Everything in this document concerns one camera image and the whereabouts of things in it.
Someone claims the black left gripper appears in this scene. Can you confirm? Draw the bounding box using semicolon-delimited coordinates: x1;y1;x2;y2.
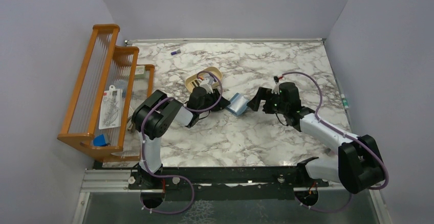
198;88;230;115

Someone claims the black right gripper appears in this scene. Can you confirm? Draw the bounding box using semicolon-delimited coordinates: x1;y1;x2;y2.
247;86;288;115

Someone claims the teal card holder wallet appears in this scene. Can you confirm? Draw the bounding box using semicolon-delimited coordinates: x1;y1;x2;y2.
226;93;249;117

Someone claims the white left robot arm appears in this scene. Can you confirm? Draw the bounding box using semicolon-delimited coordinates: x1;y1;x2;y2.
132;87;230;189

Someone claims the yellow oval tray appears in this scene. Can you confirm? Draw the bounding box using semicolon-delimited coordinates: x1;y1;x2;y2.
184;66;223;93

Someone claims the small purple marker cap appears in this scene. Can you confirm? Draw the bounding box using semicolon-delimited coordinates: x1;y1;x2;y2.
170;50;181;56

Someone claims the green white marker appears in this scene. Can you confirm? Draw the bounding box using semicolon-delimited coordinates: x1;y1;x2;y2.
340;94;349;109

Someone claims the green white box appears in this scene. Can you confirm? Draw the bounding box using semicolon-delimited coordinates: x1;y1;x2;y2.
134;65;148;79

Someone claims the white packaged item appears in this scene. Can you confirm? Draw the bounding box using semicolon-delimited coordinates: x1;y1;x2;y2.
98;85;122;130

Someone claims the orange wooden rack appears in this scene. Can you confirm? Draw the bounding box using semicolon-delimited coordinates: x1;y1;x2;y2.
57;24;139;162

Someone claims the blue object in rack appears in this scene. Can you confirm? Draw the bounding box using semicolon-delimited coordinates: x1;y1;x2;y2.
92;134;110;147

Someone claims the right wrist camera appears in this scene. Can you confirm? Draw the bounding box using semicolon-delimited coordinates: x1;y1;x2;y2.
272;75;284;95

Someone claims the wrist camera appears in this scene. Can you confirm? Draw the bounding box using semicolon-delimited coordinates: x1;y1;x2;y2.
199;77;215;94
272;75;284;95

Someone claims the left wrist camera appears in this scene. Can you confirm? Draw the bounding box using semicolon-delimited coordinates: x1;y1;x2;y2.
199;77;215;94

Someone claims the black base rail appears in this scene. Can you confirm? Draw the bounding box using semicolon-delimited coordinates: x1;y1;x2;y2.
128;166;329;201

